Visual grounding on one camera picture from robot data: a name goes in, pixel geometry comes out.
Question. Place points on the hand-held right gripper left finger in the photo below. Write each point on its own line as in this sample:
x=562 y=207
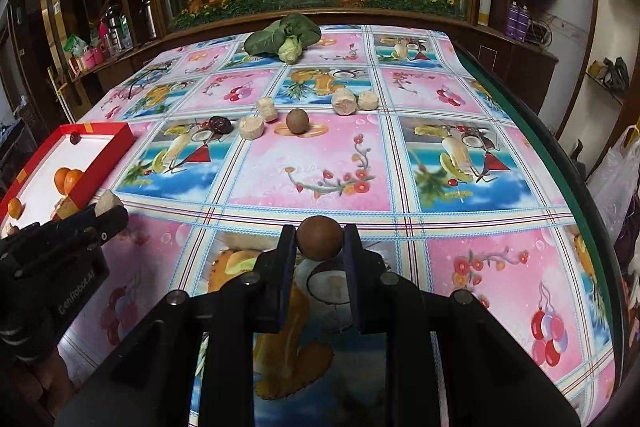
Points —
x=286 y=277

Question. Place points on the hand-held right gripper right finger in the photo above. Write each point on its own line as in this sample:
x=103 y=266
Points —
x=352 y=277

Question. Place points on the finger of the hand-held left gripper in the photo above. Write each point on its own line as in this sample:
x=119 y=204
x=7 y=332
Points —
x=45 y=247
x=97 y=224

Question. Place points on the red date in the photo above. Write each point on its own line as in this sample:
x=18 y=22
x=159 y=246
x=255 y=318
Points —
x=10 y=229
x=75 y=138
x=220 y=125

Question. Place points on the large orange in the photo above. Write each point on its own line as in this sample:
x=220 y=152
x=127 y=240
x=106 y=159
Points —
x=60 y=181
x=75 y=182

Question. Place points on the small orange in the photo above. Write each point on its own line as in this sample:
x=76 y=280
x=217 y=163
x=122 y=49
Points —
x=15 y=208

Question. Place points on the brown round fruit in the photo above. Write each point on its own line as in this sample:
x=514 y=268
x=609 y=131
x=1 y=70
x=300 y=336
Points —
x=320 y=238
x=298 y=121

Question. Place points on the red shallow box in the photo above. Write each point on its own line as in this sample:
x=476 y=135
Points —
x=102 y=167

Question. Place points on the person's left hand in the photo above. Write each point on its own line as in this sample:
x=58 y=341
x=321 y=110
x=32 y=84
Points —
x=42 y=382

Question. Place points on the fruit printed tablecloth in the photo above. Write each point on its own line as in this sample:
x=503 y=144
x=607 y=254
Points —
x=310 y=172

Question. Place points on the pink cups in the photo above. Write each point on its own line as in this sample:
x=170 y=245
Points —
x=89 y=59

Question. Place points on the green packet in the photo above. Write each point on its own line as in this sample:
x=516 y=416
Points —
x=75 y=44

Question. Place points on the silver thermos flask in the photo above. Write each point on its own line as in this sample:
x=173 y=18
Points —
x=113 y=29

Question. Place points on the green-edged table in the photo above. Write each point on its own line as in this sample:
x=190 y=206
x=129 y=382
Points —
x=550 y=147

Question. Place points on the green bok choy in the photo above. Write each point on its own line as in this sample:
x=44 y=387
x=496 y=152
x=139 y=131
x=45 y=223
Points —
x=280 y=38

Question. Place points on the dark wooden cabinet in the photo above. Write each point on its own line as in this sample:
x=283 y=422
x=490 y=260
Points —
x=515 y=67

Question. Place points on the white plastic bag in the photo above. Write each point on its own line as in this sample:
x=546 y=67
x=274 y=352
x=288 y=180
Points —
x=617 y=187

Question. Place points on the purple spray can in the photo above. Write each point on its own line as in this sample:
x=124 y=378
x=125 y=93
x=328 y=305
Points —
x=523 y=23
x=512 y=21

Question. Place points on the black bag on shelf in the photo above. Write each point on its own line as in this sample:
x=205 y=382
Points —
x=616 y=74

